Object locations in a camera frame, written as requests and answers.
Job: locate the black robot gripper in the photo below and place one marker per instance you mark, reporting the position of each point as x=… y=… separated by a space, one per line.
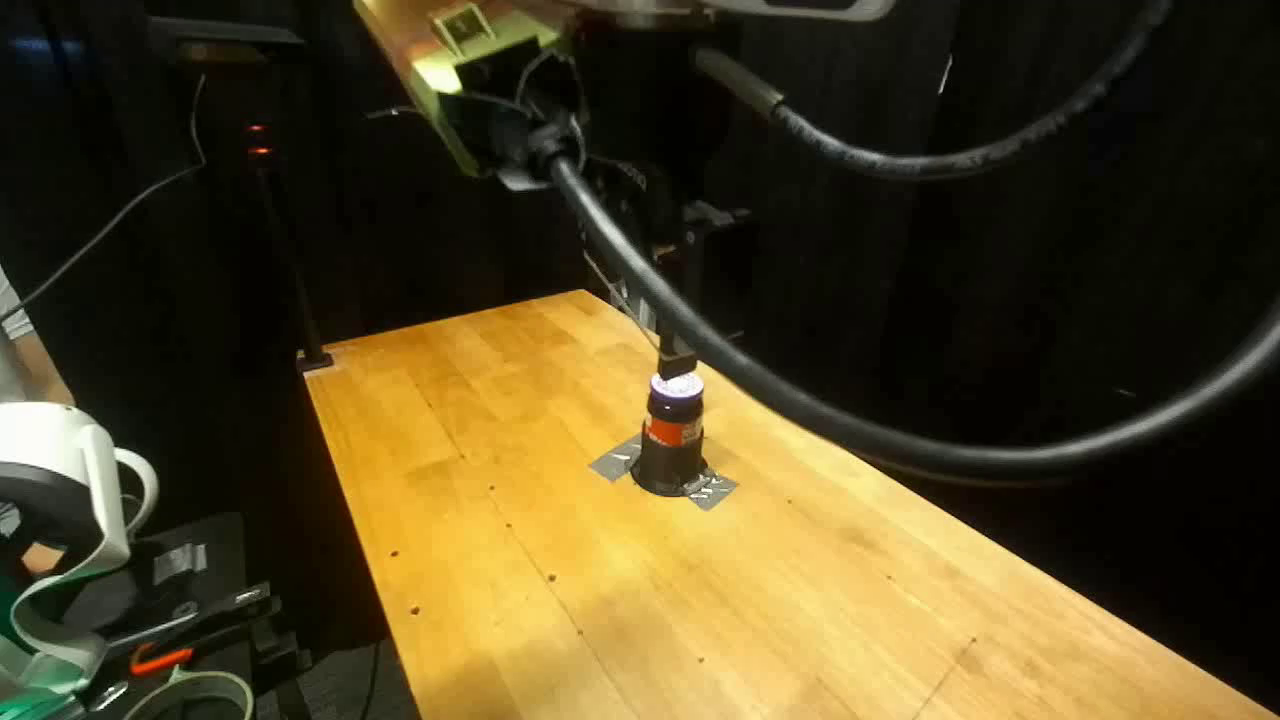
x=697 y=244

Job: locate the robot arm with green panel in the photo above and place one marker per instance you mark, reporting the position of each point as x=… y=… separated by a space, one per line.
x=623 y=69

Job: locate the black cup with red label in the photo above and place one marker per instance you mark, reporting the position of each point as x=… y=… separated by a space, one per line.
x=673 y=434

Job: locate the black tripod stand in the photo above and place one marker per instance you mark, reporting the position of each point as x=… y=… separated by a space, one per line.
x=253 y=60

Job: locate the black equipment with orange part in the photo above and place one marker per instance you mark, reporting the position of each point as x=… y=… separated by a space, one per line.
x=179 y=635

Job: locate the grey duct tape strip left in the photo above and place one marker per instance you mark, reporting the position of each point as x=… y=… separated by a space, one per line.
x=619 y=462

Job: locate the grey duct tape strip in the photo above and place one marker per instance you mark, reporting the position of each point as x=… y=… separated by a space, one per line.
x=709 y=488
x=619 y=462

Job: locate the grey duct tape strip right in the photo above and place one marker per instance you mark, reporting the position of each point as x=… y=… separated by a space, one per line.
x=709 y=488

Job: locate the white device with handle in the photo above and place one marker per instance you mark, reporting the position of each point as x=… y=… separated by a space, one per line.
x=70 y=495

